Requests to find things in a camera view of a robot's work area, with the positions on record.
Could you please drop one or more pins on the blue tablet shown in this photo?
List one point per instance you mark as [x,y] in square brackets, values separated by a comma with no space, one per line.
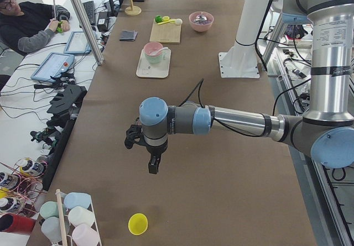
[77,44]
[53,66]

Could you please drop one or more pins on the cream rabbit tray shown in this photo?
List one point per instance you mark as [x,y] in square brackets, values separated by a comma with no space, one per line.
[159,70]

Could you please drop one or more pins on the grey folded cloth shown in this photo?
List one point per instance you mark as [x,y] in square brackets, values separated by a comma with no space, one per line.
[128,35]

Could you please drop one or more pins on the mint green cup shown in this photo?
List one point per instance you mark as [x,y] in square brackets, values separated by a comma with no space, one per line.
[49,209]

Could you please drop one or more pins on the yellow plastic knife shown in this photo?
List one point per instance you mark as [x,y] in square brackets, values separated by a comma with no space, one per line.
[166,22]

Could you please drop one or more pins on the light blue cup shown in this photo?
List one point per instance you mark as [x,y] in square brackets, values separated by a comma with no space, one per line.
[74,199]

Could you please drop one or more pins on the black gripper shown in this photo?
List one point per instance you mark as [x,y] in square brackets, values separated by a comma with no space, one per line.
[156,150]

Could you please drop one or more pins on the yellow plastic cup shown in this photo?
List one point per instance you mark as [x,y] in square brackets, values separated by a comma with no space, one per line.
[138,224]

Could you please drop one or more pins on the aluminium frame post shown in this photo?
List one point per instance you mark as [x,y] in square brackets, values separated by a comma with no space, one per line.
[89,33]

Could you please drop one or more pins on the large pink bowl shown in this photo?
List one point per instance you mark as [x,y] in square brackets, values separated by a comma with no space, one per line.
[201,27]

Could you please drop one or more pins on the seated person in black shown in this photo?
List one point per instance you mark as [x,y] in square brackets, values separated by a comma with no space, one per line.
[28,27]

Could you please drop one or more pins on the wooden mug tree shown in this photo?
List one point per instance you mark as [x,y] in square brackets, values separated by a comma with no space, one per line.
[132,10]

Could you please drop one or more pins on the metal ice scoop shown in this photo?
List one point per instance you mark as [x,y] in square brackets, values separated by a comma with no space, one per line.
[201,19]

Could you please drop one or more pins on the small pink bowl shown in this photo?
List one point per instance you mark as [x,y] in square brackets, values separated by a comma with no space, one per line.
[152,46]

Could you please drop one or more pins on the blue tablet far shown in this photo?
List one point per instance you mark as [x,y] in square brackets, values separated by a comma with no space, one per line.
[77,44]

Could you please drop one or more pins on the thick lemon half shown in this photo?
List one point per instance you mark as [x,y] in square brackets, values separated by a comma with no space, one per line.
[165,18]

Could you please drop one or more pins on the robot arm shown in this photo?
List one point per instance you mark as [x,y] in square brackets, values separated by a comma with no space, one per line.
[324,132]

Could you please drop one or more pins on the grey cup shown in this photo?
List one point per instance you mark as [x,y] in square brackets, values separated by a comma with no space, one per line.
[51,229]

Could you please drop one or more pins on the white steamed bun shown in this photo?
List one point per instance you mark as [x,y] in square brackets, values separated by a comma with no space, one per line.
[178,22]

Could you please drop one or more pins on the pink cup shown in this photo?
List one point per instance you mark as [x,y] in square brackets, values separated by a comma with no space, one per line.
[85,235]

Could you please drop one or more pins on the white cup rack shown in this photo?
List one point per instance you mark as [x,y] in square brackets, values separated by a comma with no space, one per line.
[65,226]

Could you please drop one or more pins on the blue tablet near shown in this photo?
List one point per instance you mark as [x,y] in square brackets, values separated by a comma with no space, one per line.
[53,66]

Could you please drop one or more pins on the white ceramic spoon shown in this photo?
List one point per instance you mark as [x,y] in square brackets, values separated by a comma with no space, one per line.
[154,53]

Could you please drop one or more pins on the white cup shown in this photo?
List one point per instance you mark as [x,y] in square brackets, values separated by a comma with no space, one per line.
[79,215]

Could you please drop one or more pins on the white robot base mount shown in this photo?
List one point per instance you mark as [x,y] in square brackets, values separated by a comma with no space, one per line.
[241,60]

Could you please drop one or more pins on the bamboo cutting board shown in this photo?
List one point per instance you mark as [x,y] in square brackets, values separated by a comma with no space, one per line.
[168,33]

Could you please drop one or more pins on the black keyboard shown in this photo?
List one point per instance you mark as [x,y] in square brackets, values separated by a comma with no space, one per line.
[89,8]

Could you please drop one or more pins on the green lime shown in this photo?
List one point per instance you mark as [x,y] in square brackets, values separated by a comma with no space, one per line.
[158,19]

